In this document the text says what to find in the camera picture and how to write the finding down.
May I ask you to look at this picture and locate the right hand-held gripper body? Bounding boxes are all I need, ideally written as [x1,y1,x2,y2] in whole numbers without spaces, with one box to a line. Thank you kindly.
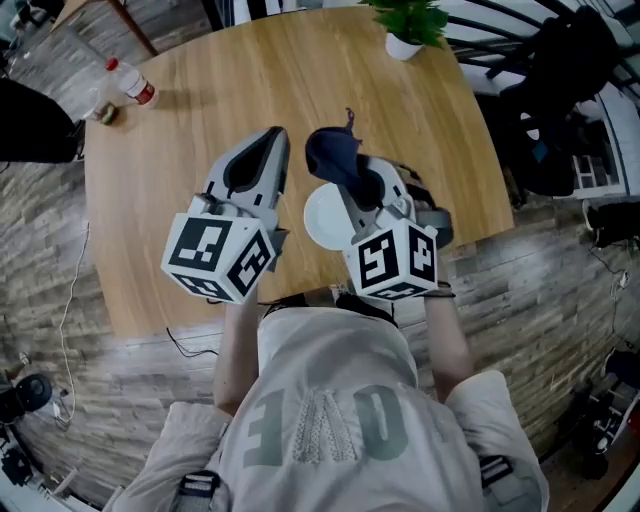
[342,198,456,303]

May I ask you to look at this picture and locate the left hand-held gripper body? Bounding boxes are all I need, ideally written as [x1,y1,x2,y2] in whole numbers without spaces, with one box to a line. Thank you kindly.
[160,191,292,306]

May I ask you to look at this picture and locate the white round plate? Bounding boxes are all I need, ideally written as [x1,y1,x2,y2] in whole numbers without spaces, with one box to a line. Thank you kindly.
[303,182,362,251]

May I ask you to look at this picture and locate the dark blue cloth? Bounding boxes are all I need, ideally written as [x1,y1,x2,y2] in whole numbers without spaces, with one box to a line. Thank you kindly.
[304,106,387,211]

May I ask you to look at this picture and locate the person's right forearm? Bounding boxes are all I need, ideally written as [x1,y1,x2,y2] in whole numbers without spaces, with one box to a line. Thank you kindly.
[422,290,474,404]

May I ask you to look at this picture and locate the person's left forearm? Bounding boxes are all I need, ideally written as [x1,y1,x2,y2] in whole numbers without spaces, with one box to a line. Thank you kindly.
[213,294,262,417]

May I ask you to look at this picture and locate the person's black trousers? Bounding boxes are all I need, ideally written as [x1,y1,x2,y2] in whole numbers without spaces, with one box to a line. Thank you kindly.
[333,292,397,327]

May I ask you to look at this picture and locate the black wristband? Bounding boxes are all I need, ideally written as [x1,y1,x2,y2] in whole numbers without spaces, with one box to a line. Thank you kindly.
[422,281,458,300]

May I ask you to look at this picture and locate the clear plastic bottle red label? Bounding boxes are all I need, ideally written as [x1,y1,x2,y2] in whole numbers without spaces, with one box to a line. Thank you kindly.
[102,57,161,109]

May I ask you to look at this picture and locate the clear plastic cup with straw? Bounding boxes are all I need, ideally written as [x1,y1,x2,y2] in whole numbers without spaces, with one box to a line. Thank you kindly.
[81,87,121,127]

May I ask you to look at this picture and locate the person's grey lettered shirt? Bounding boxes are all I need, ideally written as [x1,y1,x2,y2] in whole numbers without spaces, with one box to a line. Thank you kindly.
[102,305,551,512]

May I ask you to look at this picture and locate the green plant in white pot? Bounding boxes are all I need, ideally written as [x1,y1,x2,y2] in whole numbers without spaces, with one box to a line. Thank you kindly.
[359,0,450,63]

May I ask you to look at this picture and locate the brown wooden coat rack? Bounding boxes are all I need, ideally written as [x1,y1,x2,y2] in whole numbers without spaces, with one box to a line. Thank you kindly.
[106,0,159,57]

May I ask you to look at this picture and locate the black metal railing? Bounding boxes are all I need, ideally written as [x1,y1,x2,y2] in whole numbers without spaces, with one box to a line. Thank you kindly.
[444,0,552,67]

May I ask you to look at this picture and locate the black office chair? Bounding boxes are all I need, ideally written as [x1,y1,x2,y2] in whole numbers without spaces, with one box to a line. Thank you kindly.
[499,4,632,199]

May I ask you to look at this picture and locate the white wooden chair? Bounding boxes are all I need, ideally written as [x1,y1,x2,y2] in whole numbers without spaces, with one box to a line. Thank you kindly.
[571,154,627,198]

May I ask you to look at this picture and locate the black round device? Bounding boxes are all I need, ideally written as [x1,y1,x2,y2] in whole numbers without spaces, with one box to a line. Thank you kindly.
[0,372,54,427]

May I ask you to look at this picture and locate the white desk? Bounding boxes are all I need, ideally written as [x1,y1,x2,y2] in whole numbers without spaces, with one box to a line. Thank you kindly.
[594,82,640,197]

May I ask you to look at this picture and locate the black wheeled equipment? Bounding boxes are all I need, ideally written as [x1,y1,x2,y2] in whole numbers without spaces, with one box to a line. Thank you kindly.
[569,349,640,482]

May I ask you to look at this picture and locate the black cable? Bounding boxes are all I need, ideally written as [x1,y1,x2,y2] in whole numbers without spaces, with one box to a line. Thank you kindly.
[165,327,222,359]

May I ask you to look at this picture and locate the white cable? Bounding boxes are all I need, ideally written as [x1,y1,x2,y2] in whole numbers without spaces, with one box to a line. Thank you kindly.
[58,222,92,427]

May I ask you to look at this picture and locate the black strap buckle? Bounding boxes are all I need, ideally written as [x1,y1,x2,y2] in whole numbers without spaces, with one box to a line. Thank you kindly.
[479,454,517,489]
[176,469,222,502]

